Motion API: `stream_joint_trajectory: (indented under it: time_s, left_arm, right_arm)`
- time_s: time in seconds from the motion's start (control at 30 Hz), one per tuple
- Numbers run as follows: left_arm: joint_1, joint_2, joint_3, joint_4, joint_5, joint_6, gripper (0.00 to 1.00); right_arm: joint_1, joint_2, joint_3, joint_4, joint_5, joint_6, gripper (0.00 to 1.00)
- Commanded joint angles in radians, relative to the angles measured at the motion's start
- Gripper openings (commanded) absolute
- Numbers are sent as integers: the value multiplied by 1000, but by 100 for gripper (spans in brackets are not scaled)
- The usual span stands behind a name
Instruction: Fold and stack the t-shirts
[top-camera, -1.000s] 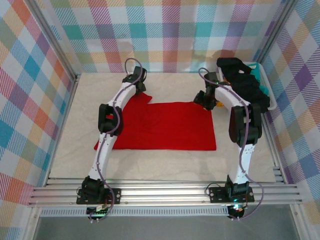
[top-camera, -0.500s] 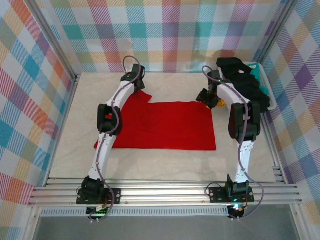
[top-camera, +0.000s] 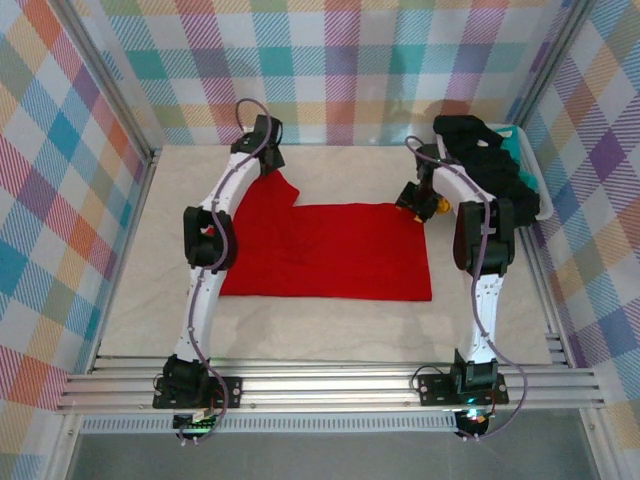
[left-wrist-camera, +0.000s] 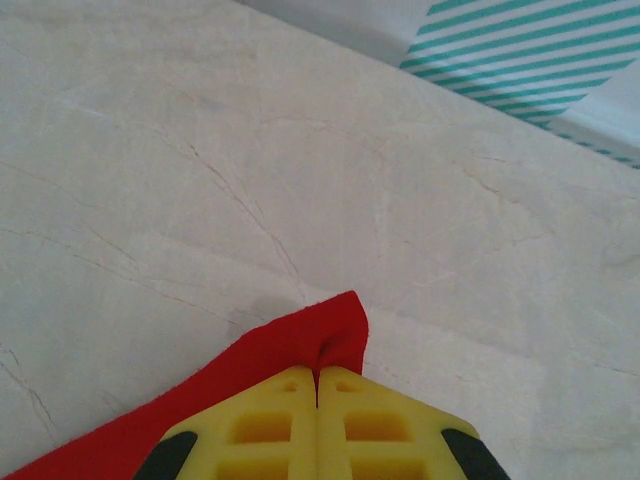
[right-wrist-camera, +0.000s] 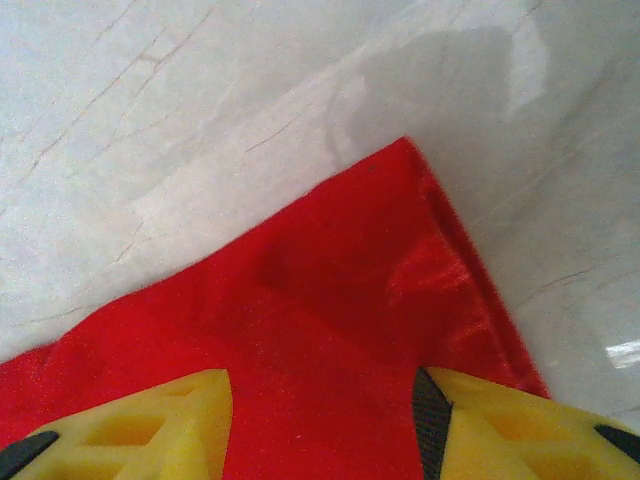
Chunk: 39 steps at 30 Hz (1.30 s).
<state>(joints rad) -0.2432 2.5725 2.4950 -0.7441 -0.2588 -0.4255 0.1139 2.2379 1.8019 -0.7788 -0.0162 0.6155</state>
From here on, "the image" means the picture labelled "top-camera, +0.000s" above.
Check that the red t-shirt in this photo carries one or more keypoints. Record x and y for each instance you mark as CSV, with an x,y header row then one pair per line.
x,y
350,250

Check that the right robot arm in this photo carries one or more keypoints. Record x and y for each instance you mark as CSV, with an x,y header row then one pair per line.
x,y
485,320

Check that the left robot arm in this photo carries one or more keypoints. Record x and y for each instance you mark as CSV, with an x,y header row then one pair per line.
x,y
200,310

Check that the yellow t-shirt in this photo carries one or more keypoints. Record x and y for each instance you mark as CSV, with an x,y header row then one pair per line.
x,y
442,206

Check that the black t-shirt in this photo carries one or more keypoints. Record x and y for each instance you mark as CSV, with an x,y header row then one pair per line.
x,y
505,170

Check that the teal t-shirt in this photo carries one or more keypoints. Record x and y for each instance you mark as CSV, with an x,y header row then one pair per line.
x,y
510,142

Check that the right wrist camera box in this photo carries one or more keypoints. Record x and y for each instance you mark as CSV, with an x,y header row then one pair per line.
x,y
405,196

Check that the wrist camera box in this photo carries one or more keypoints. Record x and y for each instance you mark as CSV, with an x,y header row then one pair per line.
x,y
405,196
265,131

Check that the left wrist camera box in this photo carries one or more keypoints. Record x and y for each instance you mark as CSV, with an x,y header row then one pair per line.
x,y
265,131

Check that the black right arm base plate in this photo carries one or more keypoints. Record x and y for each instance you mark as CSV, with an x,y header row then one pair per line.
x,y
435,390

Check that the aluminium corner post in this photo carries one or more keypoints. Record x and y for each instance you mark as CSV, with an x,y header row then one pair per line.
x,y
107,82
552,60

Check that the aluminium cross rail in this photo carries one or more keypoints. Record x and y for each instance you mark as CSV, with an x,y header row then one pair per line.
x,y
325,387

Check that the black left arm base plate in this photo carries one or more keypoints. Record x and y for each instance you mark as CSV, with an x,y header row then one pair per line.
x,y
230,392

